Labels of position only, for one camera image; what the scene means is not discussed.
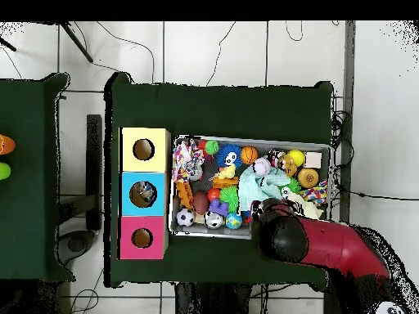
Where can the orange plastic object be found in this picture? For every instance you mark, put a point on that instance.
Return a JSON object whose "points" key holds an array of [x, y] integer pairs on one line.
{"points": [[6, 145]]}

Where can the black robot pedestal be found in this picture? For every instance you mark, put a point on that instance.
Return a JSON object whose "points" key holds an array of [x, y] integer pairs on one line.
{"points": [[212, 301]]}

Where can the cream muslin cloth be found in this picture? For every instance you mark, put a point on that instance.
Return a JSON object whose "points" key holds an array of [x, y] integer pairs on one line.
{"points": [[304, 206]]}

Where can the polka dot paper napkin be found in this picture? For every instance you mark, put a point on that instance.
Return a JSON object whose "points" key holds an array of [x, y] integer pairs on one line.
{"points": [[186, 158]]}

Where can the grey round base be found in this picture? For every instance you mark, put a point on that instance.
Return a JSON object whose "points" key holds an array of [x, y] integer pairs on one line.
{"points": [[77, 243]]}

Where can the black tripod leg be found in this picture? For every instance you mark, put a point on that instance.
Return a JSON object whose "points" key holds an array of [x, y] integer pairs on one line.
{"points": [[8, 45], [77, 42]]}

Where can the wooden box with three holes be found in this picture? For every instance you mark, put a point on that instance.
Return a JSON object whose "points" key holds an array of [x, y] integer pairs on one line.
{"points": [[157, 157]]}

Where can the green plastic object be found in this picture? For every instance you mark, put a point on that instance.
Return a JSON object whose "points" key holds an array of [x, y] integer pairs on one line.
{"points": [[4, 171]]}

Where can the brown toy football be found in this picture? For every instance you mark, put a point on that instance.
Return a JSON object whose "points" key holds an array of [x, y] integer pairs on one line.
{"points": [[200, 202]]}

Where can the dark green table cloth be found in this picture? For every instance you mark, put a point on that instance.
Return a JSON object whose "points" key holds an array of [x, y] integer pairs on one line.
{"points": [[229, 111], [29, 212]]}

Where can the small white baseball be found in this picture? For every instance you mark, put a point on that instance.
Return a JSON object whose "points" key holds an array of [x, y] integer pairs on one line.
{"points": [[262, 166]]}

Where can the brown monkey plush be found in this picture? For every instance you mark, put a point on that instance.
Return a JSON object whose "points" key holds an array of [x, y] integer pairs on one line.
{"points": [[288, 165]]}

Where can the small soccer ball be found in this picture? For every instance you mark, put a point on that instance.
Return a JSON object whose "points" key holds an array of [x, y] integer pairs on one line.
{"points": [[185, 217]]}

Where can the black panel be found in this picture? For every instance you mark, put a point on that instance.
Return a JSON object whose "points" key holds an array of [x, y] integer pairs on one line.
{"points": [[94, 147]]}

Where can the light blue muslin cloth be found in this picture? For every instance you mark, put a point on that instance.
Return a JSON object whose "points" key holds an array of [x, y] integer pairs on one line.
{"points": [[258, 188]]}

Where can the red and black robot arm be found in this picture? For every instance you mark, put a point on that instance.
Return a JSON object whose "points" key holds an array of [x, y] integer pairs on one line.
{"points": [[327, 245]]}

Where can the silver mesh bin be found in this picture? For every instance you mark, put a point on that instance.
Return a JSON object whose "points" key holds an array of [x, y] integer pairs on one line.
{"points": [[196, 233]]}

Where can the small orange basketball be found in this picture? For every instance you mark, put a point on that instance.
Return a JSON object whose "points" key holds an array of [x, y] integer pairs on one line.
{"points": [[249, 155]]}

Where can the blue spiky ball with eyes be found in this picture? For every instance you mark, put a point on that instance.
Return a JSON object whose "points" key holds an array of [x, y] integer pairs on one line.
{"points": [[229, 157]]}

